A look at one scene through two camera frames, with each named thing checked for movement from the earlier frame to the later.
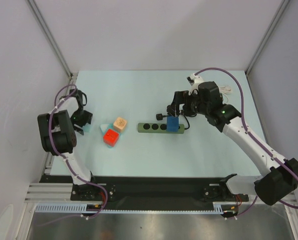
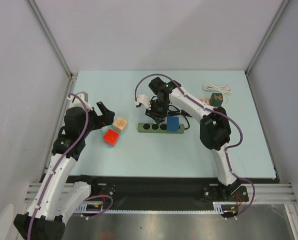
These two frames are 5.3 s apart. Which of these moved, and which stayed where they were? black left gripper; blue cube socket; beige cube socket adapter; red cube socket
Moved: black left gripper
Stayed: red cube socket; blue cube socket; beige cube socket adapter
